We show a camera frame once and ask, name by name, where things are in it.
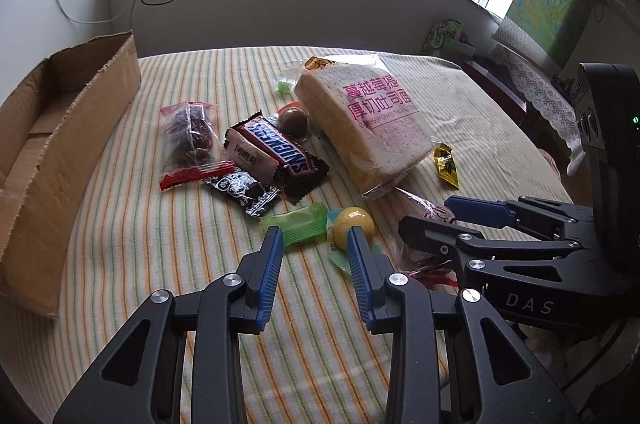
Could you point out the green paper bag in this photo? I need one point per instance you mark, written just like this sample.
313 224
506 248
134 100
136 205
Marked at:
448 41

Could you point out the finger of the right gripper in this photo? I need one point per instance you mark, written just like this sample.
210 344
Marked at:
490 214
438 239

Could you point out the brown cardboard box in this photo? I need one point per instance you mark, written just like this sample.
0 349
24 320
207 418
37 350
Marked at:
54 127

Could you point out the bagged sliced toast bread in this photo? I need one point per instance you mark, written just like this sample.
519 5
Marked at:
368 115

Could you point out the clear bag red dates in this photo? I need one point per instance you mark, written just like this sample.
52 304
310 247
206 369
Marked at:
188 134

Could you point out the brown round chocolate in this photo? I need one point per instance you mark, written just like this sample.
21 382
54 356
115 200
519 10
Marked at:
294 122

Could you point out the small black white candy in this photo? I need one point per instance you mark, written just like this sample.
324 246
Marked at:
254 197

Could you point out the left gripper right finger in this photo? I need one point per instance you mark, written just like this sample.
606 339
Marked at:
454 359

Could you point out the white candy bar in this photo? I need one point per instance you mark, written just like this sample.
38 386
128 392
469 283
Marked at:
256 158

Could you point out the light green jelly cup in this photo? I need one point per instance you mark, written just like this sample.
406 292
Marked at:
285 85

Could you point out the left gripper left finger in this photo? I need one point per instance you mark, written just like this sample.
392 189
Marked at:
137 376

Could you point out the green candy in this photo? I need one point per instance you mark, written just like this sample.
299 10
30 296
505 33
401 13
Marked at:
300 225

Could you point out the brown Snickers bar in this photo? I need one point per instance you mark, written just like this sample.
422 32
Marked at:
303 171

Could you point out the yellow ball candy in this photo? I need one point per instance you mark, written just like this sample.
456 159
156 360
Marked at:
338 224

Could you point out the white lace cloth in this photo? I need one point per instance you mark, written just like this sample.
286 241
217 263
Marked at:
547 101

